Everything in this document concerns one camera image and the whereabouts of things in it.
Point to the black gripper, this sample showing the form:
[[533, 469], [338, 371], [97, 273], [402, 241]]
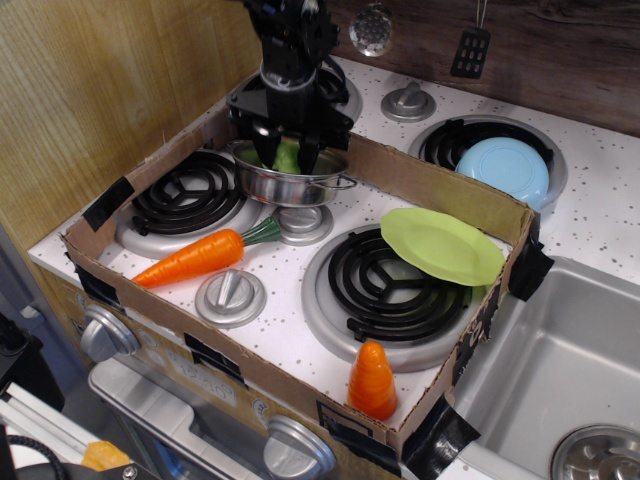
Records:
[[264, 115]]

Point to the green toy broccoli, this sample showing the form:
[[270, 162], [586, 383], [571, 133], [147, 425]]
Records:
[[285, 161]]

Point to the small steel pan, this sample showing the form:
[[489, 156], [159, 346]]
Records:
[[290, 190]]

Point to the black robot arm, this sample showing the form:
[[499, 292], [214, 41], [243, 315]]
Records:
[[299, 86]]

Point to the silver stovetop knob middle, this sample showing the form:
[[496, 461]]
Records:
[[303, 226]]

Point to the silver stovetop knob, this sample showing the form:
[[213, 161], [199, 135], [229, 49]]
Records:
[[409, 104], [230, 299], [303, 226]]

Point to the front left black burner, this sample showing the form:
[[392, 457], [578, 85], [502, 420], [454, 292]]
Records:
[[195, 199]]

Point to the silver stovetop knob back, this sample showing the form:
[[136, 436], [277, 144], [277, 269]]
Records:
[[409, 104]]

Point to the orange toy carrot with stem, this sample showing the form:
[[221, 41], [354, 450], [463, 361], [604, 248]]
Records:
[[213, 252]]

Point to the hanging metal strainer ladle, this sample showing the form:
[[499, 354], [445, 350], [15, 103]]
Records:
[[372, 30]]

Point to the back right black burner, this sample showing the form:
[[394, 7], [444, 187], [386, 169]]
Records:
[[444, 143]]

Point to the front right black burner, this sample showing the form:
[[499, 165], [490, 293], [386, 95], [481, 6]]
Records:
[[357, 289]]

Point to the silver stovetop knob front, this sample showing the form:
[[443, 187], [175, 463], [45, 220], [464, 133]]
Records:
[[230, 299]]

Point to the green plastic plate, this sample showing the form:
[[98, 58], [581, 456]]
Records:
[[442, 246]]

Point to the hanging metal spatula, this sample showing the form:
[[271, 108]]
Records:
[[473, 46]]

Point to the light blue plastic plate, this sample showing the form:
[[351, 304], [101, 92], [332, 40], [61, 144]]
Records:
[[510, 166]]

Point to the cardboard fence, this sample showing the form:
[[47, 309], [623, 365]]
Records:
[[275, 364]]

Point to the orange carrot piece upright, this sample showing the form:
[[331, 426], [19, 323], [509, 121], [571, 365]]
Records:
[[371, 387]]

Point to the left oven knob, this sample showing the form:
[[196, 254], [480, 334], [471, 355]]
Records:
[[106, 336]]

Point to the oven knob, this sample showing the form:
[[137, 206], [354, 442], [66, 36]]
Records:
[[292, 451], [106, 336]]

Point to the right oven knob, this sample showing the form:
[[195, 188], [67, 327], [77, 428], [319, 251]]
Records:
[[292, 451]]

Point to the metal sink basin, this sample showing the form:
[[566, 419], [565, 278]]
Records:
[[566, 358]]

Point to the orange object bottom left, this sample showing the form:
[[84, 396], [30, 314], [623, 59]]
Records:
[[103, 455]]

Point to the sink drain strainer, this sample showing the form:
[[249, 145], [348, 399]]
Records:
[[597, 451]]

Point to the silver oven door handle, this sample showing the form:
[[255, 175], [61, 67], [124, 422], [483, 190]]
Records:
[[182, 436]]

